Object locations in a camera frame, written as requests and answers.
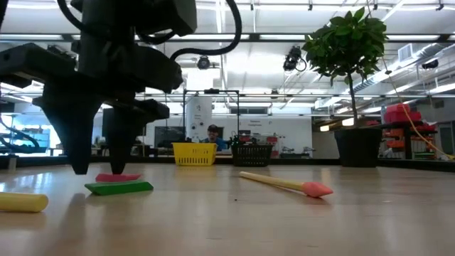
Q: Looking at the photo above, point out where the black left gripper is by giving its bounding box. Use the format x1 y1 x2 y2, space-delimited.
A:
0 42 184 176

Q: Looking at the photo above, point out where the pink eraser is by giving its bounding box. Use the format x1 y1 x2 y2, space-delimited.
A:
95 173 142 183

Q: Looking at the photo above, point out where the green eraser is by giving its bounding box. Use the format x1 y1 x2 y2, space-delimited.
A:
84 179 155 196

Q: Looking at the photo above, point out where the yellow highlighter pen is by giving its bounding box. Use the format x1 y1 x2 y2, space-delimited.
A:
0 191 50 213

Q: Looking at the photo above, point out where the yellow pencil orange tip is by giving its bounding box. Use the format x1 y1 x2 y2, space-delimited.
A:
238 171 334 198

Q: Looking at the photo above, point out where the shelf with orange bins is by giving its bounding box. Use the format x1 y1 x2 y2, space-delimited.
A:
365 102 440 161

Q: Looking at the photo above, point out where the black monitor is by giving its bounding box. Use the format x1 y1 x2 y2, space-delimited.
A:
102 106 148 139

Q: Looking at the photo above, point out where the yellow plastic bin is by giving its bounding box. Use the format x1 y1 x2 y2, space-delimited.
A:
171 142 218 167

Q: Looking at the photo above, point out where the white pillar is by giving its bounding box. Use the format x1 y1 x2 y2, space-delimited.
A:
186 96 213 143

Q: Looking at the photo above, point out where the person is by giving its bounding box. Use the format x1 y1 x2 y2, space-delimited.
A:
200 124 228 152

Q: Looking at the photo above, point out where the black ceiling spotlight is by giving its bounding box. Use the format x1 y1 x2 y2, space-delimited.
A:
282 45 307 72
196 55 212 70

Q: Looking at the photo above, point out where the black plastic bin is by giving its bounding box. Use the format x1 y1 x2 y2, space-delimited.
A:
230 143 274 168

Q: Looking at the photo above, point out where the potted green plant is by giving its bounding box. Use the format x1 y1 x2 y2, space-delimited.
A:
301 6 390 169

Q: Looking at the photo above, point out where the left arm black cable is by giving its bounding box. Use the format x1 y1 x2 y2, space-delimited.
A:
0 0 243 156

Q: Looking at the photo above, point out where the black aluminium table frame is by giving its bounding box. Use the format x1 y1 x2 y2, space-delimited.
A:
0 155 455 169

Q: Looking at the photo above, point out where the yellow hanging cable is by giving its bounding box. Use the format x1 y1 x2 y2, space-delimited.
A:
380 53 455 161

